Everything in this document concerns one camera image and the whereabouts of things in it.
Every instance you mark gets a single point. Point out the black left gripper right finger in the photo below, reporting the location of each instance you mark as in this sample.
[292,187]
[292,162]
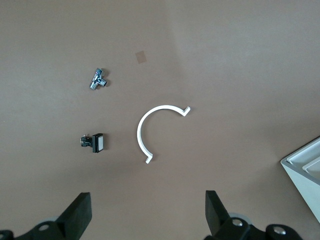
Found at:
[217,217]

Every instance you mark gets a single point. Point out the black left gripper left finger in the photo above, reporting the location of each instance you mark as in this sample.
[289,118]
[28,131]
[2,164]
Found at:
[75,217]

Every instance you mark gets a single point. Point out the white drawer cabinet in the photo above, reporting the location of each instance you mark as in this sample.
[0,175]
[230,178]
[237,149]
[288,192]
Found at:
[300,180]

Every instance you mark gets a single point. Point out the black square pushbutton white face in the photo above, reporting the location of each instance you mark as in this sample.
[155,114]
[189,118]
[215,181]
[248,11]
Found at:
[98,143]

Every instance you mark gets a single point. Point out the small blue electronic part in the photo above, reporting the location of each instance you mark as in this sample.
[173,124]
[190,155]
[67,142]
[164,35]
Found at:
[97,80]

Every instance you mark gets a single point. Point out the brown tape patch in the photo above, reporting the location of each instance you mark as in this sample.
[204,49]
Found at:
[140,57]

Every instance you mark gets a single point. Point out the white curved plastic bracket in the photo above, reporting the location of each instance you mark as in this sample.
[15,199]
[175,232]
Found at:
[139,132]

